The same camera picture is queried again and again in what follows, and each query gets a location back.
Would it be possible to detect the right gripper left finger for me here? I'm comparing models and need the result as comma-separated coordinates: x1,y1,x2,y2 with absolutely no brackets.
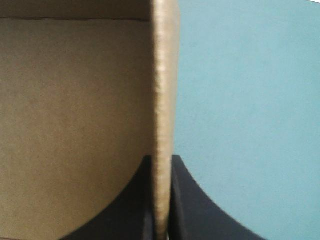
57,155,156,240

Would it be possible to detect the brown cardboard box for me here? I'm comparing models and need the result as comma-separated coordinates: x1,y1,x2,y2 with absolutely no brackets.
0,0,182,240

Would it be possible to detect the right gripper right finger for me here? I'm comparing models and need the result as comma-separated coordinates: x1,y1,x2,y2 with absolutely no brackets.
166,154,261,240

